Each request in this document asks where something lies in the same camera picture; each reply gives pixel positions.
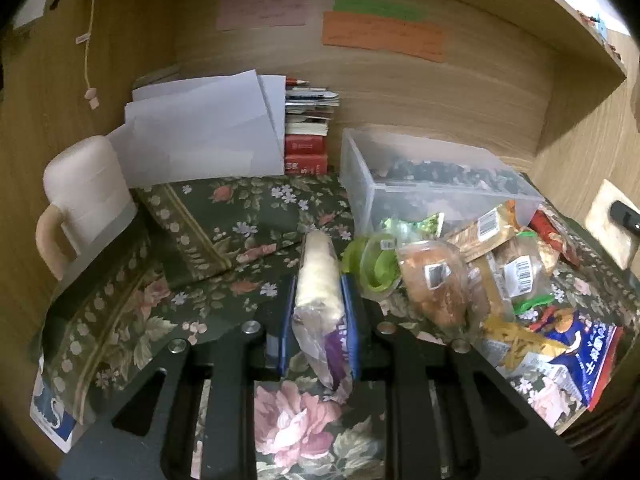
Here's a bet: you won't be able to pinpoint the rice cracker stick pack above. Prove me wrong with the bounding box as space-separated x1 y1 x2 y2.
293 230 352 404

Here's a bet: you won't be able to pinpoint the green jelly cup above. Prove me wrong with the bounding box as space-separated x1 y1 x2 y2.
341 232 401 301

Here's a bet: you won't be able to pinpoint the round bun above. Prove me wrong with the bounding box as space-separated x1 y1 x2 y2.
396 240 470 330

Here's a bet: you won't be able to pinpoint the green pea snack bag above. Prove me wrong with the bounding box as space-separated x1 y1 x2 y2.
380 212 445 244

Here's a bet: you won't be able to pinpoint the clear plastic storage box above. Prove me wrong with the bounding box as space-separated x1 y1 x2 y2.
340 128 544 235

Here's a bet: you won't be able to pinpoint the yellow fries snack bag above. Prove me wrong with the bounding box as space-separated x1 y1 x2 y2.
478 315 568 378

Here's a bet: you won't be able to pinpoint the cookie bag with green tie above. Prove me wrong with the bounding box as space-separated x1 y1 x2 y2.
491 230 554 315

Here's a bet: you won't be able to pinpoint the brown cracker pack with barcode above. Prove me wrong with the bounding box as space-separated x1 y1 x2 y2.
444 200 520 262

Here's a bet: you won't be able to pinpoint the red snack packet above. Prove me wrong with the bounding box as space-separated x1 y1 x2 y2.
528 204 582 269

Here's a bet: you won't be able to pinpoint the blue snack bag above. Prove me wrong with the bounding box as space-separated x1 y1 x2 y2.
529 306 624 412

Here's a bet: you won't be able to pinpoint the floral green tablecloth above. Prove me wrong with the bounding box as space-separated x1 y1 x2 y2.
40 176 639 479

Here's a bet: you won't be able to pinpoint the stack of books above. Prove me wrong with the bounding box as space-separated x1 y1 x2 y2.
284 84 341 176

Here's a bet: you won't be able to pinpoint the white paper sheets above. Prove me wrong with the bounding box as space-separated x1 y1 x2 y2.
107 70 285 188

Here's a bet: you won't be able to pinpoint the blue white card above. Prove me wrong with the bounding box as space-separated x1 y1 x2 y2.
29 370 77 453

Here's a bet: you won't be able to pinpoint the red white marker pen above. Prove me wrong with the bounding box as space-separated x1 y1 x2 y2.
285 77 309 87

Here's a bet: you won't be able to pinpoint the cream ceramic mug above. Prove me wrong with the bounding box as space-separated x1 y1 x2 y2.
35 136 137 281

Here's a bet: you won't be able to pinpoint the orange paper note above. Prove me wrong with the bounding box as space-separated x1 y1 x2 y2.
321 11 444 63

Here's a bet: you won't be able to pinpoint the black device on pad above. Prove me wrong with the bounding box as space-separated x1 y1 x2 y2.
610 200 640 236

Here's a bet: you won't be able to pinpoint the green paper note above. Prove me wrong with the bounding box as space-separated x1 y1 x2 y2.
333 0 425 22

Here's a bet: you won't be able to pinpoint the pink paper note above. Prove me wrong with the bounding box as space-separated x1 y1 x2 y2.
216 0 308 32

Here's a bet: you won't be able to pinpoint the hanging cord with tags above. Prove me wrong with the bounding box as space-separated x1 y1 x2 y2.
49 0 109 111

